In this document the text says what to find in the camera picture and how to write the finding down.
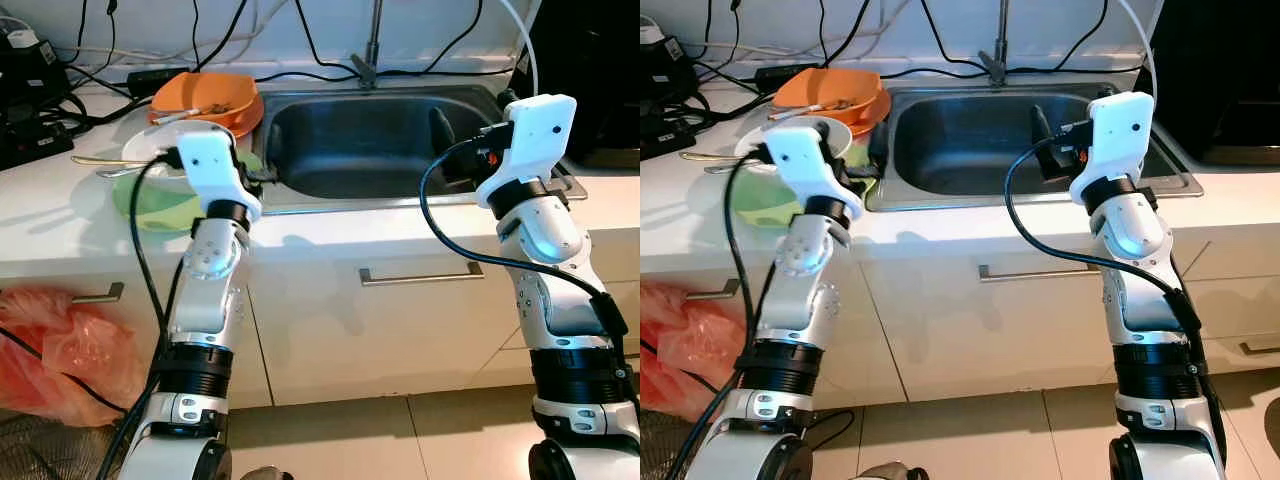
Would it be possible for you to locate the thin black cable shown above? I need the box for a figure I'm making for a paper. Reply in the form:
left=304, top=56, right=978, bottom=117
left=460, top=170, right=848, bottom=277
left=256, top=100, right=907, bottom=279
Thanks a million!
left=805, top=408, right=856, bottom=451

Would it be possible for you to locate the large black appliance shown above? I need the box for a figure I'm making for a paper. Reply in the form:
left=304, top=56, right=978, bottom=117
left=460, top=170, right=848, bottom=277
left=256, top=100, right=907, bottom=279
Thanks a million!
left=1150, top=0, right=1280, bottom=166
left=515, top=0, right=641, bottom=169

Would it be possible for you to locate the white hose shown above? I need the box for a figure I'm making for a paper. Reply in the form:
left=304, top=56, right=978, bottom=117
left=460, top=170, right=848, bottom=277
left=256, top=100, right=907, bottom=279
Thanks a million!
left=495, top=0, right=541, bottom=96
left=1118, top=0, right=1161, bottom=96

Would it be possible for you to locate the black power strip cable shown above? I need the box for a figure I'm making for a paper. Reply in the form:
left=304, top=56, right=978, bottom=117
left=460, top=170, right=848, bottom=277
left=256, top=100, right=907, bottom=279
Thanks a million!
left=0, top=325, right=131, bottom=413
left=640, top=340, right=723, bottom=393

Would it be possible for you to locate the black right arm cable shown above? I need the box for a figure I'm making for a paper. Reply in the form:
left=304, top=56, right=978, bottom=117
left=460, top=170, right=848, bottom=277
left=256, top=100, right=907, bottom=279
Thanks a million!
left=420, top=138, right=627, bottom=336
left=1003, top=135, right=1201, bottom=331

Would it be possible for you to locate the stainless steel sink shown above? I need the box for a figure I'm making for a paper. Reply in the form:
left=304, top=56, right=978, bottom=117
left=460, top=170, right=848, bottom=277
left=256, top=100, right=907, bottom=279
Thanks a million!
left=250, top=82, right=589, bottom=216
left=865, top=82, right=1206, bottom=213

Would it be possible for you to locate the orange plate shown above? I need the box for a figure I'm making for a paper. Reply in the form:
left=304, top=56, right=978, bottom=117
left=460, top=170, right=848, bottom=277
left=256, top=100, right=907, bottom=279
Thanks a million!
left=770, top=98, right=891, bottom=134
left=148, top=100, right=266, bottom=139

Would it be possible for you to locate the white kitchen cabinet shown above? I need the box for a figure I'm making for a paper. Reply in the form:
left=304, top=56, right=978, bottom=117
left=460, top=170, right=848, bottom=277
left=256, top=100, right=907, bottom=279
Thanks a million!
left=0, top=215, right=641, bottom=411
left=640, top=215, right=1280, bottom=401

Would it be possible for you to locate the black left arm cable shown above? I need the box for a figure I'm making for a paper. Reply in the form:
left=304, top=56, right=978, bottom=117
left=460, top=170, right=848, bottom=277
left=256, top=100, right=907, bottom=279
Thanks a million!
left=665, top=153, right=779, bottom=480
left=95, top=150, right=186, bottom=480

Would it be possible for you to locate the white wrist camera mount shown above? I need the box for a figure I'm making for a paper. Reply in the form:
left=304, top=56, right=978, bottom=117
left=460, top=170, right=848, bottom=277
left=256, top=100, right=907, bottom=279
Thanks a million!
left=175, top=130, right=263, bottom=223
left=1068, top=90, right=1156, bottom=206
left=765, top=125, right=866, bottom=223
left=475, top=95, right=579, bottom=209

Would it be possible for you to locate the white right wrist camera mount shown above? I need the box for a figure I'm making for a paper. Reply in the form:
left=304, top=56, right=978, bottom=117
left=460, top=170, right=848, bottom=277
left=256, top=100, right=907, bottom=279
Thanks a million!
left=475, top=95, right=579, bottom=209
left=1068, top=90, right=1156, bottom=206

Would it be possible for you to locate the black power strip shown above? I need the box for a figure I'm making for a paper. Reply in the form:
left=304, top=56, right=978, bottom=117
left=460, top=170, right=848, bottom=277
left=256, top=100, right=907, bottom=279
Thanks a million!
left=640, top=112, right=696, bottom=161
left=0, top=118, right=76, bottom=171

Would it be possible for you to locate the light green plate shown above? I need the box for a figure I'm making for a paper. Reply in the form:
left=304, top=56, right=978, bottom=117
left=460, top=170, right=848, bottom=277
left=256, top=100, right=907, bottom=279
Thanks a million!
left=733, top=150, right=881, bottom=229
left=112, top=150, right=263, bottom=233

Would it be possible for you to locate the orange plastic bag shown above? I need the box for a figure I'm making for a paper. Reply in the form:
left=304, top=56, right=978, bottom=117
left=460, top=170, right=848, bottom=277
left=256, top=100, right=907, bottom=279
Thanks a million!
left=0, top=285, right=146, bottom=429
left=640, top=280, right=741, bottom=421

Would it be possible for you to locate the dark grey faucet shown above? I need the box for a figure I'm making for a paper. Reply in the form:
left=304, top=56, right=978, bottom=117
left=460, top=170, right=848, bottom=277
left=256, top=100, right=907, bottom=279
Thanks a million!
left=978, top=0, right=1011, bottom=86
left=350, top=0, right=386, bottom=89

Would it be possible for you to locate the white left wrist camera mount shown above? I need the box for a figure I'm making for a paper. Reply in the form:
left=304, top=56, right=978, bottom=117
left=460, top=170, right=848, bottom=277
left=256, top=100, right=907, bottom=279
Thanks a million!
left=175, top=130, right=263, bottom=223
left=765, top=125, right=866, bottom=223

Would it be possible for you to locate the orange bowl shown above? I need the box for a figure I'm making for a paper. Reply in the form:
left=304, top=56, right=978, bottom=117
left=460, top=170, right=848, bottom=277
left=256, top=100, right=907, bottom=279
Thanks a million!
left=150, top=72, right=263, bottom=126
left=772, top=68, right=886, bottom=123

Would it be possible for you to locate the black charger box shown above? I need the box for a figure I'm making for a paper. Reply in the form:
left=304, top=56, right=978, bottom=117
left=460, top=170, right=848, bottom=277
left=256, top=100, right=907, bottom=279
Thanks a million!
left=0, top=30, right=71, bottom=111
left=640, top=25, right=691, bottom=106

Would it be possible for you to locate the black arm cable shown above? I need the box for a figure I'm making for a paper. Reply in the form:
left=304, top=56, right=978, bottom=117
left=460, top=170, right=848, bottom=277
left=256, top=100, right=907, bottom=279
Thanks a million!
left=1003, top=135, right=1201, bottom=331
left=95, top=150, right=186, bottom=480
left=420, top=138, right=627, bottom=336
left=665, top=153, right=779, bottom=480

